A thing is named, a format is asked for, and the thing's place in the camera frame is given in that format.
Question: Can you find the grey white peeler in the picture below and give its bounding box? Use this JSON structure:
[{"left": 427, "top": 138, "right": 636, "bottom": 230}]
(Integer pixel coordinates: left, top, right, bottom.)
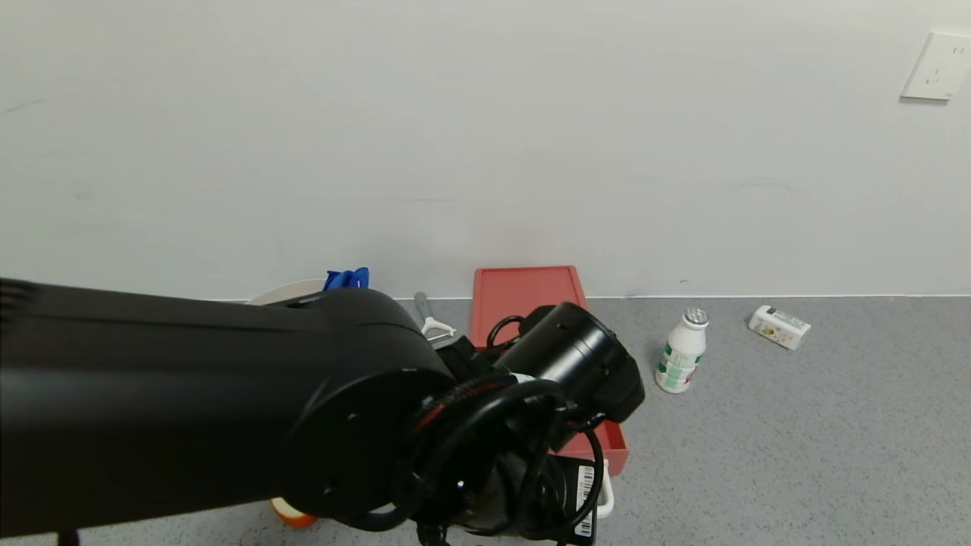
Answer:
[{"left": 414, "top": 293, "right": 457, "bottom": 348}]

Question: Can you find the blue cloth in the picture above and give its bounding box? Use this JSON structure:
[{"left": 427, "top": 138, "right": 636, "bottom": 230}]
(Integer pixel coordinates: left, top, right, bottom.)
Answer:
[{"left": 322, "top": 267, "right": 370, "bottom": 293}]

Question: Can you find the beige ribbed bowl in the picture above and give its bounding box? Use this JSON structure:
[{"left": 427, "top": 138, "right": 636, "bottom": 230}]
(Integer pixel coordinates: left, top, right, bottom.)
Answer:
[{"left": 247, "top": 278, "right": 328, "bottom": 306}]

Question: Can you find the white green drink bottle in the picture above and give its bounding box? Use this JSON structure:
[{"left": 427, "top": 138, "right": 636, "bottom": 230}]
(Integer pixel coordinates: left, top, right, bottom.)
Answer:
[{"left": 655, "top": 308, "right": 709, "bottom": 394}]

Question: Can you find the small white carton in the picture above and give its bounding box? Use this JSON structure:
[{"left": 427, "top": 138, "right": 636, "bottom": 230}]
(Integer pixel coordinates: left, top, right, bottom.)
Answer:
[{"left": 748, "top": 305, "right": 812, "bottom": 351}]

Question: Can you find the white bread slice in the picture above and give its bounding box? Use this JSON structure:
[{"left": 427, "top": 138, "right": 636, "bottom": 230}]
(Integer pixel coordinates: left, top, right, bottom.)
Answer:
[{"left": 271, "top": 497, "right": 319, "bottom": 529}]

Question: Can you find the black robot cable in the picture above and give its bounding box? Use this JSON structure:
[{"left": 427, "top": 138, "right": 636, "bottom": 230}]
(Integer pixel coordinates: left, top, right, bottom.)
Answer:
[{"left": 357, "top": 315, "right": 608, "bottom": 546}]

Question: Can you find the white wall outlet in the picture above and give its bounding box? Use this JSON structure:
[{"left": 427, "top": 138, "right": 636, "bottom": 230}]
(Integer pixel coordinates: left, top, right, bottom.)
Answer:
[{"left": 900, "top": 30, "right": 971, "bottom": 101}]

